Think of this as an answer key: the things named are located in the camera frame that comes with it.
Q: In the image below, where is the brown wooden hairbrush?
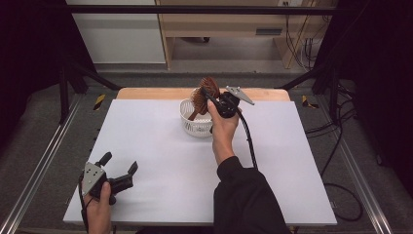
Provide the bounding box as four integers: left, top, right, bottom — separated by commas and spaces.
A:
187, 76, 221, 122

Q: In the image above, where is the light wooden desk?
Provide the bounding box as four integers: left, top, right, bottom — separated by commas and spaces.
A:
155, 0, 336, 70

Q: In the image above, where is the bundle of hanging cables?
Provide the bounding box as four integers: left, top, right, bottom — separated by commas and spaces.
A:
283, 14, 330, 71

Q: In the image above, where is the person's left hand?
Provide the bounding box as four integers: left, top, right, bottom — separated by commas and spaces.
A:
84, 181, 113, 234

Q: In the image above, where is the black floor cable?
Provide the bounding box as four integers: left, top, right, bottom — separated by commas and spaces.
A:
304, 81, 364, 222

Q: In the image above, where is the right hand-held gripper cable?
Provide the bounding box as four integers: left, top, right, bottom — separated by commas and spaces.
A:
236, 107, 260, 171

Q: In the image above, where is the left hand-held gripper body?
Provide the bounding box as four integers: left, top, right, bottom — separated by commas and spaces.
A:
81, 161, 135, 206

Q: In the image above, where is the white cabinet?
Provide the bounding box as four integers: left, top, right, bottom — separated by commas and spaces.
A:
65, 0, 167, 64

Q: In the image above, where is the black frame strut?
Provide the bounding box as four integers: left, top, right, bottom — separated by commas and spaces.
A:
275, 59, 341, 125
57, 59, 122, 125

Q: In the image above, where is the white perforated plastic basket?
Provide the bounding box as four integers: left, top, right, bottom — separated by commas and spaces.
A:
178, 87, 216, 138

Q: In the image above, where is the yellow black tape strip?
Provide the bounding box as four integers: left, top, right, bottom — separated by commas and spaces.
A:
93, 93, 107, 111
301, 95, 321, 110

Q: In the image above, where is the person's right hand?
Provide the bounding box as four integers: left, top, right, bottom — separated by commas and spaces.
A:
206, 98, 243, 166

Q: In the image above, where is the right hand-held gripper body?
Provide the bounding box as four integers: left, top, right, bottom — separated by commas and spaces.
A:
216, 85, 255, 119

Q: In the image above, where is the aluminium floor rail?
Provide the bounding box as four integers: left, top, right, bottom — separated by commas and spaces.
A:
316, 94, 394, 234
0, 94, 83, 234

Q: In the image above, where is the light wooden table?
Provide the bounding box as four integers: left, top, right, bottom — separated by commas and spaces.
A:
116, 87, 291, 101

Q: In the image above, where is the white board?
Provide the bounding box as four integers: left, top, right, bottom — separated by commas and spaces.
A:
62, 98, 338, 227

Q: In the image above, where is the black horizontal frame bar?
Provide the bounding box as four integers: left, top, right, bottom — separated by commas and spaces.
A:
64, 4, 345, 16

